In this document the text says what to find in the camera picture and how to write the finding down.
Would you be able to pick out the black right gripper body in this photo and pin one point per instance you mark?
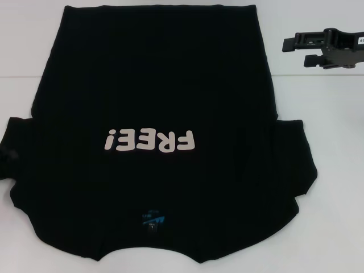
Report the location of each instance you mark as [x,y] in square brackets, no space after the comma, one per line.
[344,51]

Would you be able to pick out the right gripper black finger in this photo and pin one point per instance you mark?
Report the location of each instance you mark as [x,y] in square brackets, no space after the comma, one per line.
[314,61]
[304,42]

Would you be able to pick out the black shirt with FREE print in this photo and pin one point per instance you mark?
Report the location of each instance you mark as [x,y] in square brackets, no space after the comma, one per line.
[159,99]

